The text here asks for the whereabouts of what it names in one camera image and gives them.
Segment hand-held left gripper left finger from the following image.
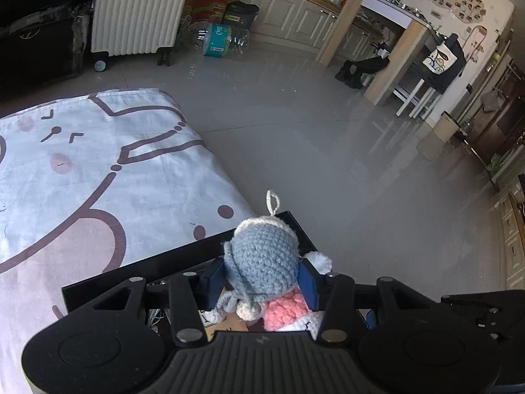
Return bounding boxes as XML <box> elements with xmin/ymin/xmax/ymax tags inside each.
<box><xmin>66</xmin><ymin>256</ymin><xmax>226</xmax><ymax>347</ymax></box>

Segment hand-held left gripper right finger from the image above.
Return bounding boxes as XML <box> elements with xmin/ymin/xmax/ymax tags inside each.
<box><xmin>297</xmin><ymin>258</ymin><xmax>441</xmax><ymax>345</ymax></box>

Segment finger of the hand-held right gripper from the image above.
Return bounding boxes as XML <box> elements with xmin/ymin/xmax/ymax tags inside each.
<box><xmin>441</xmin><ymin>290</ymin><xmax>505</xmax><ymax>329</ymax></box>

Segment pink crochet doll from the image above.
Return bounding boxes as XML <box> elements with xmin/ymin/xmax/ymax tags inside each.
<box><xmin>262</xmin><ymin>250</ymin><xmax>333</xmax><ymax>339</ymax></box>

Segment black cardboard box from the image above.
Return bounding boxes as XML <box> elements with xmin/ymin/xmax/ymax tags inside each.
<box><xmin>61</xmin><ymin>210</ymin><xmax>372</xmax><ymax>331</ymax></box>

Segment blue crochet doll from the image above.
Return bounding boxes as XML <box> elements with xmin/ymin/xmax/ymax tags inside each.
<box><xmin>213</xmin><ymin>190</ymin><xmax>303</xmax><ymax>321</ymax></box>

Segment cream low cabinet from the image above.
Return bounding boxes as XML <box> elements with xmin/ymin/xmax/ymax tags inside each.
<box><xmin>494</xmin><ymin>191</ymin><xmax>525</xmax><ymax>290</ymax></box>

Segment bear printed blanket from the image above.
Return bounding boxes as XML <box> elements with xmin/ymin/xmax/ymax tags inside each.
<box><xmin>0</xmin><ymin>88</ymin><xmax>253</xmax><ymax>394</ymax></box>

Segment beige waste bin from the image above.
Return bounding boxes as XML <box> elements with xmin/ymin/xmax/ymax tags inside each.
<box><xmin>434</xmin><ymin>114</ymin><xmax>460</xmax><ymax>142</ymax></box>

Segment dark wooden sideboard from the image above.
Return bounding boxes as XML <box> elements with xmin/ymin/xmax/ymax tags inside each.
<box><xmin>465</xmin><ymin>29</ymin><xmax>525</xmax><ymax>191</ymax></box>

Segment black shoes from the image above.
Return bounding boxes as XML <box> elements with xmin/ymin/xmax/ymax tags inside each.
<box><xmin>334</xmin><ymin>55</ymin><xmax>390</xmax><ymax>89</ymax></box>

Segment pack of water bottles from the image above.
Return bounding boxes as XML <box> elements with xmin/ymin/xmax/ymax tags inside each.
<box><xmin>189</xmin><ymin>22</ymin><xmax>251</xmax><ymax>58</ymax></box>

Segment wooden table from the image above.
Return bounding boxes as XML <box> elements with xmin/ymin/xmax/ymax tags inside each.
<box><xmin>316</xmin><ymin>0</ymin><xmax>436</xmax><ymax>106</ymax></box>

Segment black trash bin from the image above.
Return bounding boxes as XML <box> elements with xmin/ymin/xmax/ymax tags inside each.
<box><xmin>222</xmin><ymin>1</ymin><xmax>260</xmax><ymax>33</ymax></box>

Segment cream kitchen cabinets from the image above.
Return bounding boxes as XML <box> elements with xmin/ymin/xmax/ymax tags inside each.
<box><xmin>193</xmin><ymin>0</ymin><xmax>384</xmax><ymax>60</ymax></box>

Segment white oil radiator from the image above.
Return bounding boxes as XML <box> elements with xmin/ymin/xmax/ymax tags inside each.
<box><xmin>90</xmin><ymin>0</ymin><xmax>197</xmax><ymax>71</ymax></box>

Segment red cardboard box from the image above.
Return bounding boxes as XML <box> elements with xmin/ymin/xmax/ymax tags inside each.
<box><xmin>182</xmin><ymin>0</ymin><xmax>229</xmax><ymax>25</ymax></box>

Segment black luggage bag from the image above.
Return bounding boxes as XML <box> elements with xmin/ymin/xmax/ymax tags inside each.
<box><xmin>0</xmin><ymin>0</ymin><xmax>97</xmax><ymax>101</ymax></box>

